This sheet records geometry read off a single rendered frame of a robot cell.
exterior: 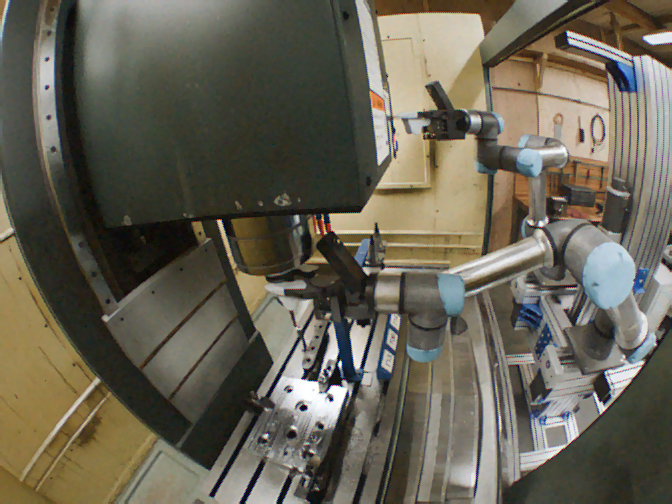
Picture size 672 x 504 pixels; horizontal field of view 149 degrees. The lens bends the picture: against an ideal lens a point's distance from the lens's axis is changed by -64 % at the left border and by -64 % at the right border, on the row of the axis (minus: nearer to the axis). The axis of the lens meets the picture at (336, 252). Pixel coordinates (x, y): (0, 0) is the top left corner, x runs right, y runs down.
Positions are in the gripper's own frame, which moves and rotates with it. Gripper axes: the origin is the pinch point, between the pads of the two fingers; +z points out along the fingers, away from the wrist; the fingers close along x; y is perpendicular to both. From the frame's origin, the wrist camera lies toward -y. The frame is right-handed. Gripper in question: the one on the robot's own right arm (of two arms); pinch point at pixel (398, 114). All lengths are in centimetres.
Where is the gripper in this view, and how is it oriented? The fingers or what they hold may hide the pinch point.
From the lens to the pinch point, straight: 67.5
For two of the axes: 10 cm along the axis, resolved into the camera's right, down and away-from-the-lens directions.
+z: -9.6, 2.2, -1.5
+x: -2.3, -4.1, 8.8
